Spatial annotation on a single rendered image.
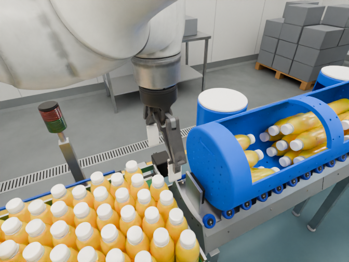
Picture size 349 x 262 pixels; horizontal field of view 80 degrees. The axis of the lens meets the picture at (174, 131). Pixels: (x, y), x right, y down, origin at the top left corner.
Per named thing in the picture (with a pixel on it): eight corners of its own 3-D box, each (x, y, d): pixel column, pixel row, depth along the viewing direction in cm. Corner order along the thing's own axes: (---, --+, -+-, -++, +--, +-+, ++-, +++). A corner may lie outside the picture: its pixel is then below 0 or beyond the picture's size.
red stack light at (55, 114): (63, 119, 72) (58, 109, 70) (42, 123, 70) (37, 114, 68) (62, 110, 77) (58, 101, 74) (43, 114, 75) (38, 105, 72)
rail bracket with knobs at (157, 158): (175, 179, 89) (174, 162, 83) (159, 185, 87) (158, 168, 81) (165, 164, 96) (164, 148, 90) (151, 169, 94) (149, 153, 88)
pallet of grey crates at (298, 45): (335, 81, 377) (371, 6, 306) (304, 90, 352) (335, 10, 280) (282, 62, 465) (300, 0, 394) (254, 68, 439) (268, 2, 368)
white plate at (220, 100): (197, 108, 109) (196, 110, 110) (251, 112, 106) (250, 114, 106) (199, 87, 131) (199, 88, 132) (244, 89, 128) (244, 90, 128)
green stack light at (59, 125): (67, 130, 75) (63, 119, 72) (48, 135, 73) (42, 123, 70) (66, 121, 80) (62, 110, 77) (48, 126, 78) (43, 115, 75)
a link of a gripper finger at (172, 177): (179, 154, 44) (181, 156, 44) (179, 176, 49) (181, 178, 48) (167, 158, 43) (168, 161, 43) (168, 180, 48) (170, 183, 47)
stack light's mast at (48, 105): (72, 143, 79) (57, 106, 69) (54, 148, 77) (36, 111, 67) (71, 134, 83) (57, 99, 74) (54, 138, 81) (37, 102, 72)
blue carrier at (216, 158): (383, 147, 95) (425, 90, 78) (226, 229, 66) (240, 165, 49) (323, 118, 116) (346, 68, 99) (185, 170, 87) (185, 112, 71)
